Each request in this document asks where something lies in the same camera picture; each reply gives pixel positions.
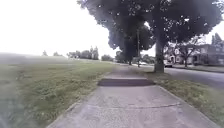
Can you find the distant round tree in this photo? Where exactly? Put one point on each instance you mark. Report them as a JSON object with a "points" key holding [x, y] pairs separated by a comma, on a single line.
{"points": [[106, 58]]}

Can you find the thin utility pole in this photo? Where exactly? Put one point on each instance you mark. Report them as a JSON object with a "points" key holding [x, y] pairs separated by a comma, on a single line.
{"points": [[138, 50]]}

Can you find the distant row of trees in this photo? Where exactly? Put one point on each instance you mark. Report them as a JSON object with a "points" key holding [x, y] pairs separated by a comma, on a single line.
{"points": [[83, 54]]}

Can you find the grey concrete sidewalk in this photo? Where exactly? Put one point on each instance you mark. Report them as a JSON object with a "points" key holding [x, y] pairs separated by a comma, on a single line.
{"points": [[133, 106]]}

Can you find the large dark street tree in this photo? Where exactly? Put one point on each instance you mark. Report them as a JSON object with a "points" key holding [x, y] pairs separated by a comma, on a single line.
{"points": [[159, 56]]}

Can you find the white house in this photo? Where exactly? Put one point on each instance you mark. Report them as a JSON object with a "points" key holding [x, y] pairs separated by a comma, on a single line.
{"points": [[176, 56]]}

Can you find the wide grass field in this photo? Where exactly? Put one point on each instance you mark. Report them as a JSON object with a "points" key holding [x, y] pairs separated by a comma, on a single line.
{"points": [[50, 83]]}

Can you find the small roadside tree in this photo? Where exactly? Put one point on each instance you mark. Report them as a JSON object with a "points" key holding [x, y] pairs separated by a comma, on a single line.
{"points": [[186, 53]]}

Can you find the grass front lawn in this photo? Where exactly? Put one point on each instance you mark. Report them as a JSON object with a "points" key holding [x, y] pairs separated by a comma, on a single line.
{"points": [[203, 68]]}

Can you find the grass verge strip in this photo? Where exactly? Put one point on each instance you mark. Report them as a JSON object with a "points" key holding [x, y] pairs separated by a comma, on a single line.
{"points": [[200, 96]]}

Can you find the grey asphalt road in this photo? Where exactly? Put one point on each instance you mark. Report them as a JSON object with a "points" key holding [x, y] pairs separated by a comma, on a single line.
{"points": [[206, 78]]}

